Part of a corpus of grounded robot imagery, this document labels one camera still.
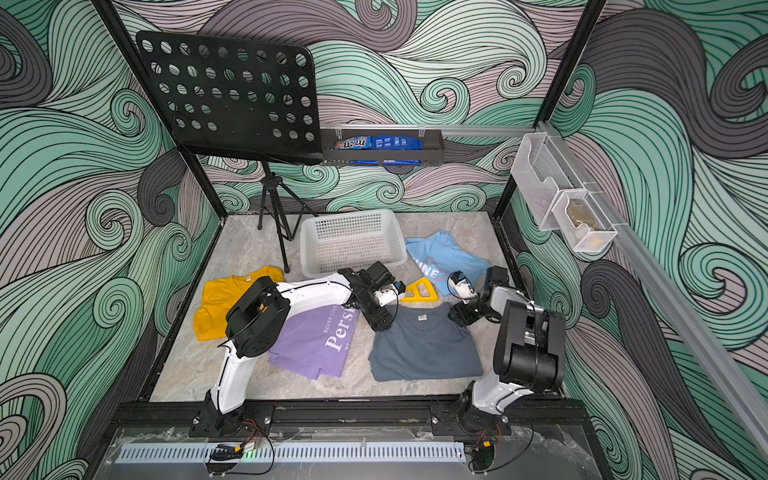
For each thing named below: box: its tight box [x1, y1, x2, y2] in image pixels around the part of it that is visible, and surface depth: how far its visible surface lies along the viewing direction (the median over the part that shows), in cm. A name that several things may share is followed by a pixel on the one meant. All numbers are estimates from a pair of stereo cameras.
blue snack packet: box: [371, 135, 423, 150], surface depth 94 cm
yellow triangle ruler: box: [400, 277, 439, 302], surface depth 98 cm
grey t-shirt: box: [369, 303, 483, 382], surface depth 85 cm
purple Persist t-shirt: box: [268, 304, 361, 380], surface depth 85 cm
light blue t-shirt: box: [405, 230, 491, 297], surface depth 107 cm
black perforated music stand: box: [137, 31, 324, 274], surface depth 70 cm
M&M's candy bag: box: [335, 135, 371, 149], surface depth 94 cm
